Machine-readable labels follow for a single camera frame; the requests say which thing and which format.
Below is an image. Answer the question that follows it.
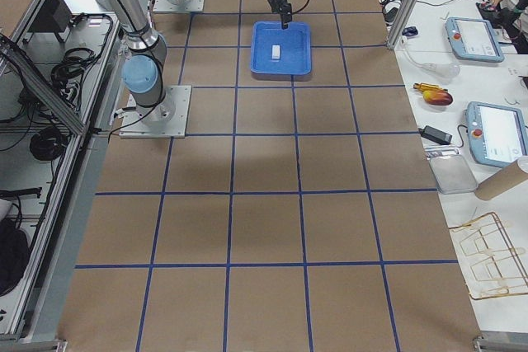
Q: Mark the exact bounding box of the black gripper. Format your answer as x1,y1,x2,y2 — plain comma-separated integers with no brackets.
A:
270,0,292,30

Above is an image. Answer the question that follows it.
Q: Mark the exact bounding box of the blue plastic tray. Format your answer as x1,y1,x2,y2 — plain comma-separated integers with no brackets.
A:
249,21,312,79

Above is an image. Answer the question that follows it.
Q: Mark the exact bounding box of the metal tin tray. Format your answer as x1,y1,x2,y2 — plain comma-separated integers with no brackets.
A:
429,155,478,195

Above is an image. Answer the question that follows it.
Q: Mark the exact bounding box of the black power brick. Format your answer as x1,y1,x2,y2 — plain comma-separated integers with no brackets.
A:
418,125,452,145

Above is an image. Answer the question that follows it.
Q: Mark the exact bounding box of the teach pendant far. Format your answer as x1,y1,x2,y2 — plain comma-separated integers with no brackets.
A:
445,17,504,63

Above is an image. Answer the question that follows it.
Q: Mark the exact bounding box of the teach pendant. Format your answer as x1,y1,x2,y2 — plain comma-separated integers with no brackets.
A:
465,101,527,167
445,17,504,63

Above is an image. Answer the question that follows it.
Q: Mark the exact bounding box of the teach pendant near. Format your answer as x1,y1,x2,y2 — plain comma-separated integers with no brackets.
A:
465,101,527,167

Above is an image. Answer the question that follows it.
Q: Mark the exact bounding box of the cardboard tube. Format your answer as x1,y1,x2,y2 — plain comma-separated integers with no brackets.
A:
474,156,527,200

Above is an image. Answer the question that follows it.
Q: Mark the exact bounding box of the gold wire rack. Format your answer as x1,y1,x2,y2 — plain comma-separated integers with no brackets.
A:
449,212,527,301

